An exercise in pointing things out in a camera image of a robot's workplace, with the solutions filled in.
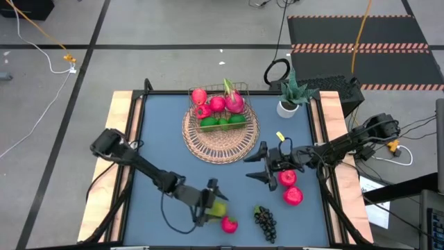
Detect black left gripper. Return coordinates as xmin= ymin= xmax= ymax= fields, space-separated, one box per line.
xmin=173 ymin=178 xmax=230 ymax=228

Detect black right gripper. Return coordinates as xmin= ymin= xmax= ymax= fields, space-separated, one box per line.
xmin=243 ymin=138 xmax=315 ymax=192

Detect yellow-green pear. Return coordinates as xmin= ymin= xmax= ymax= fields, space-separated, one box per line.
xmin=207 ymin=200 xmax=229 ymax=219

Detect red fruit with green top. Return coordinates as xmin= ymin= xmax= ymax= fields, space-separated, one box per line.
xmin=221 ymin=215 xmax=239 ymax=235

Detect green avocado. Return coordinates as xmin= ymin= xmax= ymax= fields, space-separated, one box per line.
xmin=200 ymin=116 xmax=219 ymax=132
xmin=228 ymin=114 xmax=248 ymax=128

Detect black grape bunch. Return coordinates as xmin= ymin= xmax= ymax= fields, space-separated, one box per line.
xmin=253 ymin=205 xmax=278 ymax=244

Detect pink dragon fruit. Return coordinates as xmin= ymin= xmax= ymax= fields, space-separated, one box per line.
xmin=223 ymin=78 xmax=246 ymax=115

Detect pink round fruit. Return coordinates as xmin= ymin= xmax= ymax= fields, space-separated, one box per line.
xmin=209 ymin=95 xmax=227 ymax=113

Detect dark red lobed fruit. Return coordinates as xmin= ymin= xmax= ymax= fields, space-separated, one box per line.
xmin=194 ymin=103 xmax=213 ymax=120

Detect red apple with pale patch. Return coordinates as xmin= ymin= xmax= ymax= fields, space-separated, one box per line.
xmin=191 ymin=87 xmax=208 ymax=106

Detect round wicker basket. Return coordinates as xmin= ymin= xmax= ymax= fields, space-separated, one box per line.
xmin=182 ymin=94 xmax=261 ymax=165

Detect white plant pot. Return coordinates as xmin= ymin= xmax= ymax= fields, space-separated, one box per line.
xmin=275 ymin=99 xmax=300 ymax=119

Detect green artificial plant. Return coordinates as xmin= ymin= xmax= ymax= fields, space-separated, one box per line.
xmin=279 ymin=67 xmax=318 ymax=107

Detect wooden side board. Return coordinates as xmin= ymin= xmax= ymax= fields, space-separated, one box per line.
xmin=309 ymin=90 xmax=375 ymax=244
xmin=76 ymin=90 xmax=143 ymax=243

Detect black perforated computer tower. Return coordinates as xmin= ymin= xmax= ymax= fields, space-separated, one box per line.
xmin=298 ymin=74 xmax=366 ymax=119

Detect white paper sheet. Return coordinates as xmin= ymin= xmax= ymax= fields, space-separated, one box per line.
xmin=359 ymin=176 xmax=391 ymax=230

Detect black bar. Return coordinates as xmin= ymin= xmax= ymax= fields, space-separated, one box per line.
xmin=362 ymin=172 xmax=438 ymax=206

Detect grey device with screen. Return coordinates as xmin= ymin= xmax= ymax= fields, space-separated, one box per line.
xmin=419 ymin=189 xmax=444 ymax=250

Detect black floor mat striped edges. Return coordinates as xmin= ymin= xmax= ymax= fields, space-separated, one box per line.
xmin=286 ymin=14 xmax=444 ymax=92

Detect grey pole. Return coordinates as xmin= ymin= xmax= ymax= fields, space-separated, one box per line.
xmin=435 ymin=98 xmax=444 ymax=194

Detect black box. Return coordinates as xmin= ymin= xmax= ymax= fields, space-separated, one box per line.
xmin=0 ymin=0 xmax=56 ymax=21

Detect gold wire basket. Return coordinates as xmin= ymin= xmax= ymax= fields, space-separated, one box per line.
xmin=187 ymin=81 xmax=251 ymax=133

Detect black table frame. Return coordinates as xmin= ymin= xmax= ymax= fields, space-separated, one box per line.
xmin=78 ymin=78 xmax=374 ymax=250

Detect black coiled cable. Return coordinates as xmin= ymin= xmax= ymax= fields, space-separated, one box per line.
xmin=262 ymin=0 xmax=292 ymax=87

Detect white looped cable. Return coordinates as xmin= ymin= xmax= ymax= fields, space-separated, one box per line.
xmin=371 ymin=144 xmax=414 ymax=167

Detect white cable with plug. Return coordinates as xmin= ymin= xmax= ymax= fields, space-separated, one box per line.
xmin=0 ymin=0 xmax=78 ymax=159

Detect orange cable yellow connector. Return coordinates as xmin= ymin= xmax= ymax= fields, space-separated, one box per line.
xmin=3 ymin=0 xmax=78 ymax=64

